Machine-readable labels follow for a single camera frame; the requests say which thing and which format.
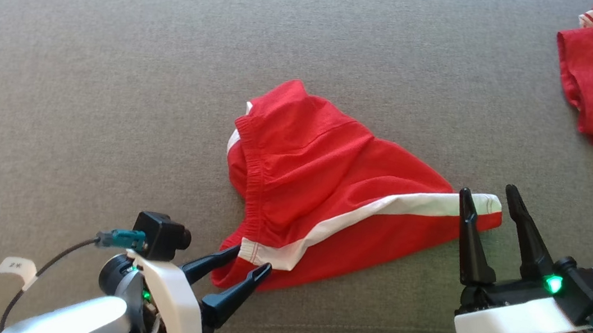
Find grey fabric sofa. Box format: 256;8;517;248
0;0;593;333

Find red shorts with white stripe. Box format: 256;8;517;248
208;72;517;321

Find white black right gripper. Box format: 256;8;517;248
442;178;593;333

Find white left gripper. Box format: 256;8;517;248
126;232;275;333

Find white paper cable tag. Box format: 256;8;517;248
0;254;39;292

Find left black cable teal connector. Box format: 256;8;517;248
0;215;148;333

